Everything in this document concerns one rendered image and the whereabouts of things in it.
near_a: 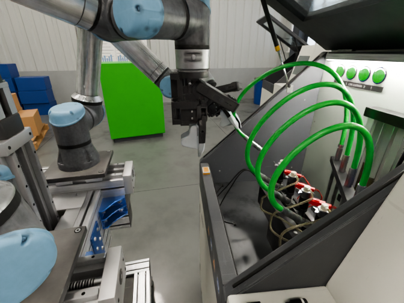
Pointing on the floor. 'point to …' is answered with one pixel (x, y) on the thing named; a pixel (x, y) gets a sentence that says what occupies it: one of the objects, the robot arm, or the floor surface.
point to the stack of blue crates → (29, 89)
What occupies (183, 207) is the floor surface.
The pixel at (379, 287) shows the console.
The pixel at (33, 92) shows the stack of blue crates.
